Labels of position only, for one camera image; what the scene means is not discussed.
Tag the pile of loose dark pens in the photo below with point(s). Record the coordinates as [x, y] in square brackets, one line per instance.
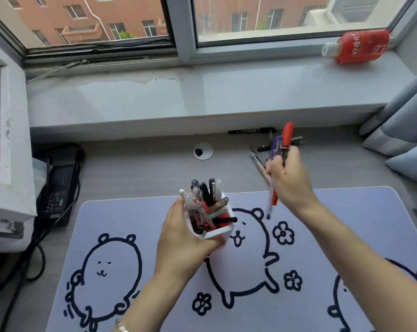
[258, 159]

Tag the white open window sash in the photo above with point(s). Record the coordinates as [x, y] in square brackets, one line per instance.
[7, 162]

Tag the red drink bottle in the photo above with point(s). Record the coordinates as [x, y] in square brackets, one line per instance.
[362, 46]

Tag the black marker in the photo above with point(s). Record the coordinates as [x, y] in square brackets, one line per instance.
[251, 131]

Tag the person's right hand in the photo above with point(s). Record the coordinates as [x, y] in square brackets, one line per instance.
[291, 184]

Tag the person's left hand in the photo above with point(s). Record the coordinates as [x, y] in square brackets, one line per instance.
[175, 245]

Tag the white square pen holder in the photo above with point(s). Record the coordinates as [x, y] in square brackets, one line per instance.
[212, 234]

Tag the grey curtain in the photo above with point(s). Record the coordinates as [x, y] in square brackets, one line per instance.
[402, 110]

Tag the black power adapter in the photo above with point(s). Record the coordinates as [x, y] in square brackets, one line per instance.
[56, 191]

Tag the white window frame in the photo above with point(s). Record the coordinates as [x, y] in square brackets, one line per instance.
[184, 31]

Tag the grey window sill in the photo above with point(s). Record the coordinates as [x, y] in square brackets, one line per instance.
[208, 96]

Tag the red capped marker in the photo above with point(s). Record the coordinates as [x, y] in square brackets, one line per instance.
[287, 133]

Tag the person's left thumb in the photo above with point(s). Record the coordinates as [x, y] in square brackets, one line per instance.
[178, 216]

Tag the light blue pillow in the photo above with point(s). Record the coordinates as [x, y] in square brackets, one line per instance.
[411, 164]

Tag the blue and white pen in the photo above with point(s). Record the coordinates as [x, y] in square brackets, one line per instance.
[269, 203]

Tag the white bear print desk mat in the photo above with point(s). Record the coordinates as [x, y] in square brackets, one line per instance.
[250, 273]

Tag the bunch of assorted pens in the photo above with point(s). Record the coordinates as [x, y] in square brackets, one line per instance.
[208, 207]

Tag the person's right forearm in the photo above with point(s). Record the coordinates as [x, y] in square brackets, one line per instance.
[360, 273]

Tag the red brick building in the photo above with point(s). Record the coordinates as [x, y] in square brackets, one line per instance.
[90, 17]

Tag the person's left forearm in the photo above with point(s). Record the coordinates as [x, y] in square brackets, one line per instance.
[153, 304]

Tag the person's right thumb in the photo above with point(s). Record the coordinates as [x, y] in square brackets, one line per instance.
[273, 167]

